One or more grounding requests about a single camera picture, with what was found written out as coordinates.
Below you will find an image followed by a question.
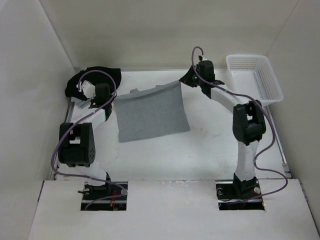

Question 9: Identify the grey tank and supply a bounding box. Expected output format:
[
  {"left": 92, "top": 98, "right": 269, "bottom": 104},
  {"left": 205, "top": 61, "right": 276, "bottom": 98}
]
[
  {"left": 71, "top": 97, "right": 91, "bottom": 109},
  {"left": 113, "top": 80, "right": 190, "bottom": 143}
]

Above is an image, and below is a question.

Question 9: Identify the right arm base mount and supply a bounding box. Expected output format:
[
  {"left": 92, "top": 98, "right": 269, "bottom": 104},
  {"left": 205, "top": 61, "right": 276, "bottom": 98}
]
[{"left": 216, "top": 181, "right": 265, "bottom": 211}]

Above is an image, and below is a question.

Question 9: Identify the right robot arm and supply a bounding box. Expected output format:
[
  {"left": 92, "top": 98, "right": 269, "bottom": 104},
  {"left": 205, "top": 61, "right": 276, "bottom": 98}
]
[{"left": 179, "top": 60, "right": 266, "bottom": 201}]

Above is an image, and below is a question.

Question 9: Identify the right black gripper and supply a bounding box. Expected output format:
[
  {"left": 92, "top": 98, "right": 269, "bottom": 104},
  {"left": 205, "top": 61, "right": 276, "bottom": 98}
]
[{"left": 179, "top": 65, "right": 204, "bottom": 88}]

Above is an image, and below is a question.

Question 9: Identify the right aluminium table rail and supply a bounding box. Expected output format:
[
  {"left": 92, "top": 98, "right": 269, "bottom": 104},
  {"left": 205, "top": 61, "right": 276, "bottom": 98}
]
[{"left": 264, "top": 106, "right": 293, "bottom": 179}]

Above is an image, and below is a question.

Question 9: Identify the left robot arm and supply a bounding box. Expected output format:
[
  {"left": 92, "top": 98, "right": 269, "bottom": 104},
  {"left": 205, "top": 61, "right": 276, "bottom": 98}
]
[{"left": 56, "top": 81, "right": 115, "bottom": 200}]

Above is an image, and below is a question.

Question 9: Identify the grey folded tank top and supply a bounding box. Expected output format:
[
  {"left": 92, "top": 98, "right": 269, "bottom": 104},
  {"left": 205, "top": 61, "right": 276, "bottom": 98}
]
[{"left": 71, "top": 97, "right": 91, "bottom": 109}]

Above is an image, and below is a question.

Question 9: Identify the aluminium table rail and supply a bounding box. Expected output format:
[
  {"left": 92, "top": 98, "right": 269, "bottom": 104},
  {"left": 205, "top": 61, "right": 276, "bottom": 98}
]
[
  {"left": 49, "top": 100, "right": 74, "bottom": 181},
  {"left": 264, "top": 106, "right": 293, "bottom": 179}
]

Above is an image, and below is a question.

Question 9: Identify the left aluminium table rail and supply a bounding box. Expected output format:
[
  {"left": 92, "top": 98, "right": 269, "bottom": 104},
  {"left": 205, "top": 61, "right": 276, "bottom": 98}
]
[{"left": 49, "top": 100, "right": 74, "bottom": 181}]

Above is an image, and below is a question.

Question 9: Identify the white plastic basket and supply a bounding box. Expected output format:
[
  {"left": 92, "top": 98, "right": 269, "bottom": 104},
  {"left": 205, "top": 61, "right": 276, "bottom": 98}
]
[{"left": 225, "top": 54, "right": 284, "bottom": 106}]

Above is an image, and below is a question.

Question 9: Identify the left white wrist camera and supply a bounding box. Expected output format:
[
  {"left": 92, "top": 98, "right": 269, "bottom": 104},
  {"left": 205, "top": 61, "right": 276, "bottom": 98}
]
[{"left": 76, "top": 80, "right": 96, "bottom": 100}]

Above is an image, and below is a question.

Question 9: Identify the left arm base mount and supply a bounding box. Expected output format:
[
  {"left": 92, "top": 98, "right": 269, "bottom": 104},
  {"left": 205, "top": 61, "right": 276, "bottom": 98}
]
[{"left": 78, "top": 183, "right": 128, "bottom": 212}]

